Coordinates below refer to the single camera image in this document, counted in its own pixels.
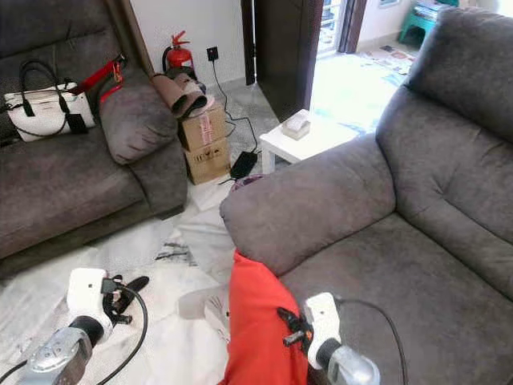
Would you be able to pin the red pillow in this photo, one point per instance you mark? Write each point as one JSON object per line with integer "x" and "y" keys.
{"x": 256, "y": 329}

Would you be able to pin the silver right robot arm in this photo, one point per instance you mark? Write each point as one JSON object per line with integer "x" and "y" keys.
{"x": 353, "y": 369}

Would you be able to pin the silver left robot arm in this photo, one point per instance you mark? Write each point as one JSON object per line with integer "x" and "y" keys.
{"x": 52, "y": 357}

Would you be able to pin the grey suede sofa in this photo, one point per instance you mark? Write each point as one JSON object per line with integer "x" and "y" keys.
{"x": 64, "y": 184}
{"x": 409, "y": 289}

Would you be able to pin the papers spread on floor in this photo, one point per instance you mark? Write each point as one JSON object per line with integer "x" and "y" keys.
{"x": 389, "y": 58}

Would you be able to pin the purple bundle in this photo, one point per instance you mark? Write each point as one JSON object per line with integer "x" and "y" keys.
{"x": 247, "y": 182}

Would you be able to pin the plain cardboard box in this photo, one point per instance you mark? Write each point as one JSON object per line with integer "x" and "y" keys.
{"x": 208, "y": 163}

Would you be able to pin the black power adapter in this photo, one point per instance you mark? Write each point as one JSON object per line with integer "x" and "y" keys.
{"x": 244, "y": 164}

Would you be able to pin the white side table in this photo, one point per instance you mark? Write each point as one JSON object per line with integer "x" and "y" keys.
{"x": 313, "y": 144}

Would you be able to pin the beige tissue box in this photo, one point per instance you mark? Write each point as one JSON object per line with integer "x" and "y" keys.
{"x": 296, "y": 125}

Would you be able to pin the brown rolled cloth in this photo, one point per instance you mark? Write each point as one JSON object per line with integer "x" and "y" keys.
{"x": 176, "y": 92}

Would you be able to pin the red fire extinguisher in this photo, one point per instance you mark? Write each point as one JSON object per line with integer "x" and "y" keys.
{"x": 179, "y": 56}

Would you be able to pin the dark brown wooden door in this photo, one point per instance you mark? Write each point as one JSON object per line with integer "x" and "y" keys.
{"x": 284, "y": 56}

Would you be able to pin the green plastic stool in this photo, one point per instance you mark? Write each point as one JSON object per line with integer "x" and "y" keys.
{"x": 421, "y": 30}

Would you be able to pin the stack of books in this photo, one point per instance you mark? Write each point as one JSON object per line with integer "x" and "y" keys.
{"x": 437, "y": 10}

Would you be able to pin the black wall socket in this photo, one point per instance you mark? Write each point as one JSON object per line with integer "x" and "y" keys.
{"x": 212, "y": 54}

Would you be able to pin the brown door frame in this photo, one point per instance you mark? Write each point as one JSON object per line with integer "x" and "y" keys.
{"x": 353, "y": 24}

